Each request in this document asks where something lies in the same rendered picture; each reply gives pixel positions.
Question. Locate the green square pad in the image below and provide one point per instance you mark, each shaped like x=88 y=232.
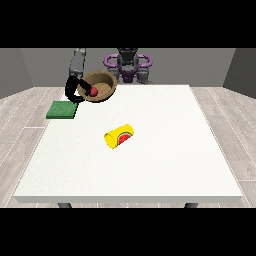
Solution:
x=62 y=110

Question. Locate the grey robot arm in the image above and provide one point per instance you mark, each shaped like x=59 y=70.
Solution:
x=77 y=63

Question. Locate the dark table leg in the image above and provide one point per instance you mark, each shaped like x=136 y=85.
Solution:
x=191 y=205
x=65 y=205

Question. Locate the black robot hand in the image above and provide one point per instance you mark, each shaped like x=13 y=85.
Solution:
x=70 y=88

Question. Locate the grey robot trunk purple rings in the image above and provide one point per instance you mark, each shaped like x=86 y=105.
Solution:
x=127 y=66

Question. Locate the yellow cup with melon print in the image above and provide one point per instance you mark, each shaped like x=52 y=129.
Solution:
x=117 y=136

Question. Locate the brown wooden bowl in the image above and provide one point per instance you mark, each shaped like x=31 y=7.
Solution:
x=103 y=81

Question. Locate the small red ball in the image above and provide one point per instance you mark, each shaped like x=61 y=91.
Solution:
x=94 y=91

